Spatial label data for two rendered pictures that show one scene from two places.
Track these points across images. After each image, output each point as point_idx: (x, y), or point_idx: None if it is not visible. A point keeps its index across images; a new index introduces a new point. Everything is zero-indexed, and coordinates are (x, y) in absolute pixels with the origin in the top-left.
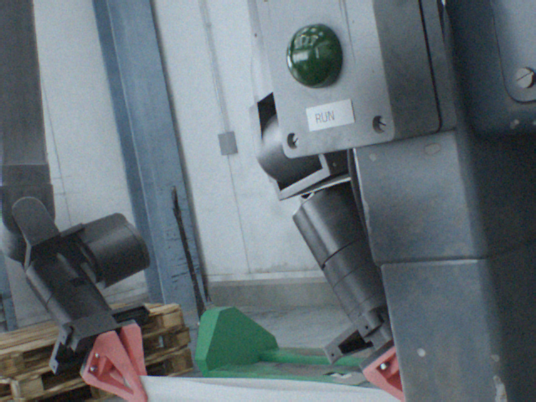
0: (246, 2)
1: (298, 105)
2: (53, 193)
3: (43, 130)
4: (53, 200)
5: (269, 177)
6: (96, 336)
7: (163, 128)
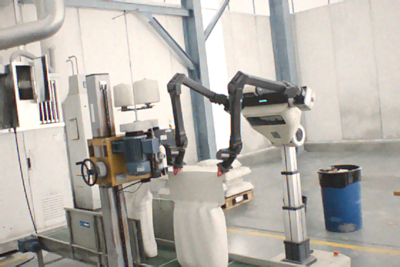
0: (183, 123)
1: None
2: (228, 140)
3: (230, 129)
4: (228, 142)
5: (187, 145)
6: None
7: None
